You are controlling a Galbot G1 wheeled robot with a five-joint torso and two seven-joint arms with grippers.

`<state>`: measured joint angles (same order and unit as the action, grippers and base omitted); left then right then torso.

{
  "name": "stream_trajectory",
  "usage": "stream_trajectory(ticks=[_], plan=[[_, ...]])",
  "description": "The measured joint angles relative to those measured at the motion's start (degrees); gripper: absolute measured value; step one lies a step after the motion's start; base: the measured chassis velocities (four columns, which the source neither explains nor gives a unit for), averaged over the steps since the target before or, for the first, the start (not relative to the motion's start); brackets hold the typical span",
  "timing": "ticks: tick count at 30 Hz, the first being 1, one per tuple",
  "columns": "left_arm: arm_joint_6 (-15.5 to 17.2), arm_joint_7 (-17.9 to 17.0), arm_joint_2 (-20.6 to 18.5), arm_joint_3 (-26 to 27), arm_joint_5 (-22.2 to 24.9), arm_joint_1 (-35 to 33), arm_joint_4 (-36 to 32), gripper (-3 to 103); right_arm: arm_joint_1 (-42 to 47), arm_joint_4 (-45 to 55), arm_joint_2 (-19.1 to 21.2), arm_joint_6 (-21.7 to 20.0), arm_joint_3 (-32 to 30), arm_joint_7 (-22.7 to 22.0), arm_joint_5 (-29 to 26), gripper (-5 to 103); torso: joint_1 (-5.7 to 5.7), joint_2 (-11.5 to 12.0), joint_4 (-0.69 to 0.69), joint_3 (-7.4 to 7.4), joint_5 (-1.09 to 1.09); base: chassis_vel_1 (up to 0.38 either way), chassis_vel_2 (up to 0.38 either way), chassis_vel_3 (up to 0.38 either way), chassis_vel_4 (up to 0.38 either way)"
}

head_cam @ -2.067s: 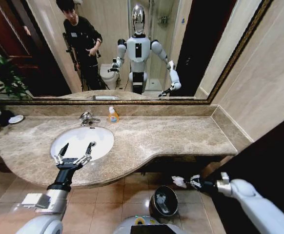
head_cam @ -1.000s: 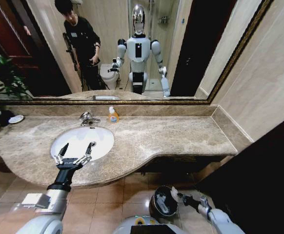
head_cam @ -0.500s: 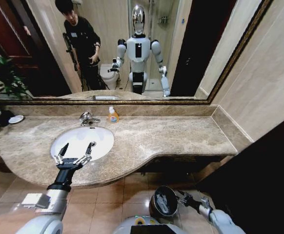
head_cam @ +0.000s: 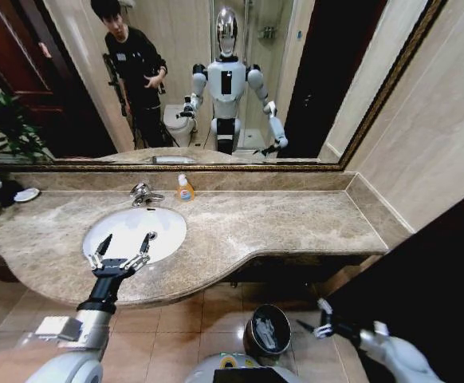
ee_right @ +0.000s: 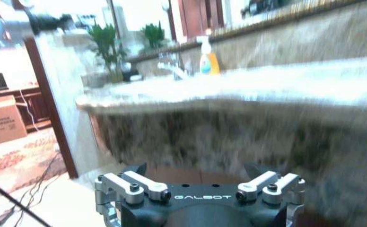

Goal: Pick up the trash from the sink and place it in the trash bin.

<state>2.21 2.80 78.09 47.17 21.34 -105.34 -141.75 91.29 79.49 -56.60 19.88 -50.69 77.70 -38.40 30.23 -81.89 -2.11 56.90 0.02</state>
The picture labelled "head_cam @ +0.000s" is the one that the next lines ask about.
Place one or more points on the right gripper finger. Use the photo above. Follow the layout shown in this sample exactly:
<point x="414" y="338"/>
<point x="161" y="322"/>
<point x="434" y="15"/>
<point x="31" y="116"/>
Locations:
<point x="324" y="307"/>
<point x="315" y="329"/>

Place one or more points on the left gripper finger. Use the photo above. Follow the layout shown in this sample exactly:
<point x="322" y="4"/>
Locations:
<point x="101" y="249"/>
<point x="145" y="246"/>

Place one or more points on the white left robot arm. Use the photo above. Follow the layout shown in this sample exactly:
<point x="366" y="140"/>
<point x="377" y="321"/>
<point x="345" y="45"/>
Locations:
<point x="68" y="359"/>

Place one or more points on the white oval sink basin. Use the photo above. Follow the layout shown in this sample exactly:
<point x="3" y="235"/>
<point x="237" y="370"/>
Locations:
<point x="136" y="227"/>

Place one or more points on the black round trash bin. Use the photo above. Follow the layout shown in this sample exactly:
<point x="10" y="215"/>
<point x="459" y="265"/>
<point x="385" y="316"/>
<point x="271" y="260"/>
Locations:
<point x="281" y="319"/>

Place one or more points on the white trash in bin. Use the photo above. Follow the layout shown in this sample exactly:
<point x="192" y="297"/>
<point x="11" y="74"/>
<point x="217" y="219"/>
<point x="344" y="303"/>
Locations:
<point x="264" y="333"/>

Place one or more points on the dark vanity cabinet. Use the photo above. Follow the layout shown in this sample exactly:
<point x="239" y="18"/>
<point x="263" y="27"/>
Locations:
<point x="288" y="269"/>

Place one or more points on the chrome faucet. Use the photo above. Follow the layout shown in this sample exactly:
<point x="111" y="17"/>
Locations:
<point x="141" y="192"/>

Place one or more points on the orange soap bottle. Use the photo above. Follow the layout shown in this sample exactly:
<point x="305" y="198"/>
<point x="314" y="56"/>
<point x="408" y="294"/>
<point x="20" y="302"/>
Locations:
<point x="185" y="192"/>

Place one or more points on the small white dish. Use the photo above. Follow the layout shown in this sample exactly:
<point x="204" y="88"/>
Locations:
<point x="26" y="194"/>

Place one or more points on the dark brown door panel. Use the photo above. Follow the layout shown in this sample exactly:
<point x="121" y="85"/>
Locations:
<point x="435" y="279"/>

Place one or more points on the white toilet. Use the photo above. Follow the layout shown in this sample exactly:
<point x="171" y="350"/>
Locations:
<point x="178" y="123"/>

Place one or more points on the green potted plant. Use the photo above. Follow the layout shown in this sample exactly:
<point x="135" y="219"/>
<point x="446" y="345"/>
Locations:
<point x="5" y="127"/>

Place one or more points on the person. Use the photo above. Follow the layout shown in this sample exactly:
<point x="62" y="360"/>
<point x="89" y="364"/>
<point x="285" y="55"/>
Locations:
<point x="136" y="68"/>

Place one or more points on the wall mirror with dark frame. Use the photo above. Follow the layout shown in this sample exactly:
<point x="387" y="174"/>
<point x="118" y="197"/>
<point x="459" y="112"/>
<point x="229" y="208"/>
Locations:
<point x="184" y="60"/>

